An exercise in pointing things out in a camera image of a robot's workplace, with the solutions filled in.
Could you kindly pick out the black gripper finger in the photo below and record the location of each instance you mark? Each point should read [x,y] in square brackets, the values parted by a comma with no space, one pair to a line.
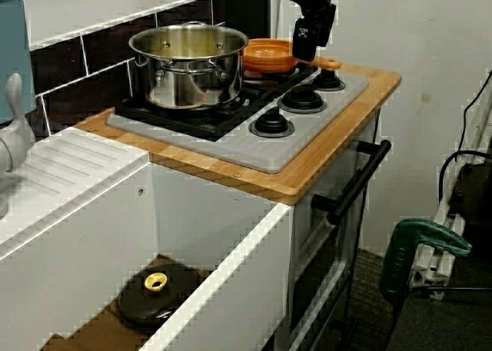
[326,24]
[305,50]

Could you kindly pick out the orange toy frying pan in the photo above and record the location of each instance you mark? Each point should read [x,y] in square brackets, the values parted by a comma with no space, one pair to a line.
[265,57]

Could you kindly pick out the black stove knob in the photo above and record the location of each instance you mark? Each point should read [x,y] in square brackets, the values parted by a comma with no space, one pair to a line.
[301,99]
[328,81]
[272,124]

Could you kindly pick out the grey toy stove plate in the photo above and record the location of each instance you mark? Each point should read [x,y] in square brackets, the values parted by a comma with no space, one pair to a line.
[238,143]

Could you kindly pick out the stainless steel pot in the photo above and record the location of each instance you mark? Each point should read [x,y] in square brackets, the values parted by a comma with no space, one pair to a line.
[192,86]

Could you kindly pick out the black burner grate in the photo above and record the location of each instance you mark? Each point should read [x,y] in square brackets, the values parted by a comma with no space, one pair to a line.
[169,122]

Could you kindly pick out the white toy oven cabinet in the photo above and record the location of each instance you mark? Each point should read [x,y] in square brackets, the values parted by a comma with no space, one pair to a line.
[307,228]

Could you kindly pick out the dark tile backsplash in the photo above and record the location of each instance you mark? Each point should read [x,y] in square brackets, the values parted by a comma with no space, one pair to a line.
[104,47]

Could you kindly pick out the dark equipment box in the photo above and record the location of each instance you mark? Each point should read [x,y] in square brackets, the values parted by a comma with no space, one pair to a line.
[473,197]

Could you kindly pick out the green clamp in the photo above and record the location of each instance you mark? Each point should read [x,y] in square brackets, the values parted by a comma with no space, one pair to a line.
[396,259]

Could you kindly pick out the black lid yellow knob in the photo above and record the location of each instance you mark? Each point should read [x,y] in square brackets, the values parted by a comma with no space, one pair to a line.
[173,289]

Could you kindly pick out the teal toy microwave box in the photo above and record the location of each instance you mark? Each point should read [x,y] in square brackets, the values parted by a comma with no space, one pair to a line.
[15,40]

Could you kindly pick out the grey toy faucet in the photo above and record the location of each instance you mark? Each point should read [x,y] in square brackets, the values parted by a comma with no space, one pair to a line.
[15,136]

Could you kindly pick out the white toy sink unit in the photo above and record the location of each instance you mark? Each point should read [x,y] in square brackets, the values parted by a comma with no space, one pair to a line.
[77,251]

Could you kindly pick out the brown cardboard sheet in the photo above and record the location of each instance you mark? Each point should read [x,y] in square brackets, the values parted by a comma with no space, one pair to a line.
[100,328]

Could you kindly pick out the aluminium extrusion frame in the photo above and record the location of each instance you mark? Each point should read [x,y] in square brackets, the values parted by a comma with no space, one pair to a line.
[426,274]

